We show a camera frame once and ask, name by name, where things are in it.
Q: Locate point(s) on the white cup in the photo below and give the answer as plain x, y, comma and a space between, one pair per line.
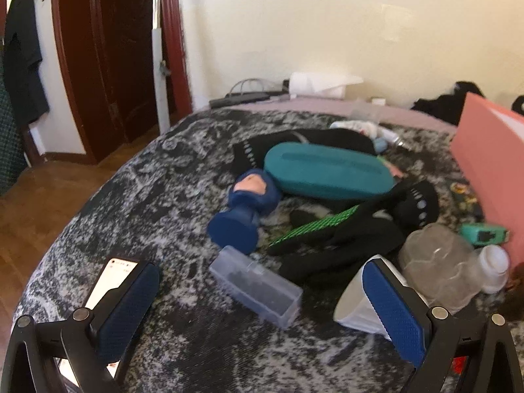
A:
354, 307

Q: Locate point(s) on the clear plastic box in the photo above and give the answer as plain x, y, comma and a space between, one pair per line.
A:
256, 290

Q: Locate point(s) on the colourful small toy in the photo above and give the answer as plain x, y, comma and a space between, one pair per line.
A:
464, 196

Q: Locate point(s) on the black power strip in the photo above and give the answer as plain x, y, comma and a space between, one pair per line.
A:
241, 99

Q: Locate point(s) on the black glove green grip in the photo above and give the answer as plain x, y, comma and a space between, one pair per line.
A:
344, 245

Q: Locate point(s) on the teal zipper case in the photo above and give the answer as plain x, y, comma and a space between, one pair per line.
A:
327, 172

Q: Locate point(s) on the dark red wooden door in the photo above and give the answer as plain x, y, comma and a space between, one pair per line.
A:
110, 49

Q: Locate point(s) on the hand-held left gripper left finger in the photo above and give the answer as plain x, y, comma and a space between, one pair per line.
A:
123, 315

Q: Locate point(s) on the white tissue roll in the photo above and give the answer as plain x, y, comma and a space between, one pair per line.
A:
319, 84

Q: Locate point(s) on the clear plastic bottle white cap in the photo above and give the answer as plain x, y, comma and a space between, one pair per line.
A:
442, 266

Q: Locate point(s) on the dark hanging jacket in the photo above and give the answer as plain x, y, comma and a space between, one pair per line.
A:
24, 57

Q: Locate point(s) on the black clothing pile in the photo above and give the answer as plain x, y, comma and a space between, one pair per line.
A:
446, 104

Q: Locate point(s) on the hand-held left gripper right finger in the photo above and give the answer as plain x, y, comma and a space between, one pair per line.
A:
393, 311

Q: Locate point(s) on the smartphone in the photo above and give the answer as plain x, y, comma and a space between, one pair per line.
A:
114, 274

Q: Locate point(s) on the green tape measure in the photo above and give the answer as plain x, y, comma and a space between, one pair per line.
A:
483, 233

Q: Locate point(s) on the small spray bottle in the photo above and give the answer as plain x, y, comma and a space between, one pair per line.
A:
391, 135

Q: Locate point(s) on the pink storage box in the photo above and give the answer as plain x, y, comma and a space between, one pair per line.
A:
491, 163

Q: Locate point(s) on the pink plastic item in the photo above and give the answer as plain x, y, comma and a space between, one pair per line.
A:
395, 170

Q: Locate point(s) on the pink bed sheet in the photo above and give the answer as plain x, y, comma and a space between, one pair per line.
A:
311, 106

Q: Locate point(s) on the black dotted glove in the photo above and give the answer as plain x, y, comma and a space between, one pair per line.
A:
419, 202
311, 139

